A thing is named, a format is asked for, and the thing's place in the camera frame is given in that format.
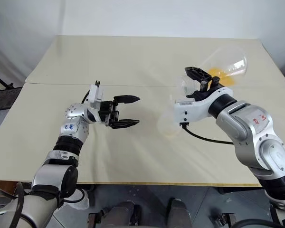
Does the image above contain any large clear flask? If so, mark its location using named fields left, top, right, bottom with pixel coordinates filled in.
left=177, top=45, right=249, bottom=95

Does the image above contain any rusty metal bracket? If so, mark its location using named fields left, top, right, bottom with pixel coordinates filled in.
left=87, top=210, right=105, bottom=228
left=213, top=212, right=236, bottom=228

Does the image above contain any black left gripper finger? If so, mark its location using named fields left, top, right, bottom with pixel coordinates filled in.
left=109, top=118, right=140, bottom=129
left=113, top=95, right=141, bottom=105

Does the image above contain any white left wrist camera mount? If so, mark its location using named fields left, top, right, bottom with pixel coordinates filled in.
left=88, top=80, right=105, bottom=110

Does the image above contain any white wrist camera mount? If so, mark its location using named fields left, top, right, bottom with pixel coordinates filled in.
left=88, top=80, right=105, bottom=110
left=172, top=87, right=234, bottom=124

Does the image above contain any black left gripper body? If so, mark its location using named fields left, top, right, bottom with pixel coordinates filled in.
left=97, top=96, right=121, bottom=128

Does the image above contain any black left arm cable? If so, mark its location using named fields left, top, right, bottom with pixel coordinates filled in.
left=82, top=89, right=91, bottom=104

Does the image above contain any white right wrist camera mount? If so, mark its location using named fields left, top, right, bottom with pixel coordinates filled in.
left=172, top=87, right=234, bottom=124

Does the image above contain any clear plastic bag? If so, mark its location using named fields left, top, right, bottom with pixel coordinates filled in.
left=68, top=189, right=90, bottom=211

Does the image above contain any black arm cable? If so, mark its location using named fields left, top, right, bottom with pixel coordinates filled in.
left=82, top=89, right=91, bottom=104
left=180, top=122, right=235, bottom=145

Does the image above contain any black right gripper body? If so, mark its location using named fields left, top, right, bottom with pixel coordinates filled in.
left=194, top=77, right=226, bottom=100

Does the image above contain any dark rounded grey shape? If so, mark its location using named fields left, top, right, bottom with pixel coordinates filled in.
left=168, top=198, right=201, bottom=228
left=109, top=201, right=142, bottom=228

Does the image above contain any black mesh tray stand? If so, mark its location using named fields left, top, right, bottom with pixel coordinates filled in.
left=0, top=68, right=23, bottom=105

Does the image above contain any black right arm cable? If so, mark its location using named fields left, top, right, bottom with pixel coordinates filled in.
left=180, top=122, right=235, bottom=145

